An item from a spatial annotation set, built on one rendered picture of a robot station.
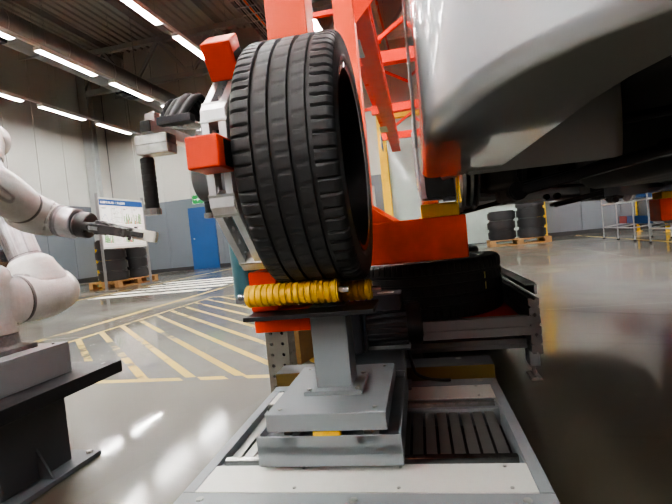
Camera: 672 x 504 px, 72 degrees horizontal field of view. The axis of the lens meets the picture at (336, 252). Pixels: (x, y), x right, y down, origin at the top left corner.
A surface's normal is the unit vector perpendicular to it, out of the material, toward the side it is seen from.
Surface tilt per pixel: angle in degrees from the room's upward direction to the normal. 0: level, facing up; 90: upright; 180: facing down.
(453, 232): 90
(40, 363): 90
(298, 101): 75
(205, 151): 90
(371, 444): 90
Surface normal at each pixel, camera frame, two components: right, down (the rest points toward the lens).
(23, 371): 0.97, -0.09
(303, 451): -0.18, 0.05
